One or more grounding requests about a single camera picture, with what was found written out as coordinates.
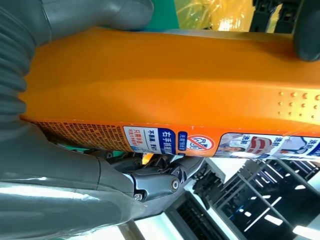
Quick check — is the yellow film wrapped cardboard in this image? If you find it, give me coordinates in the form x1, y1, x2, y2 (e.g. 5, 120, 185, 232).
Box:
174, 0, 283, 33

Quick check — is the black white robot body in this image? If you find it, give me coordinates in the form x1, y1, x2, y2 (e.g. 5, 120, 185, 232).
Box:
165, 157, 320, 240

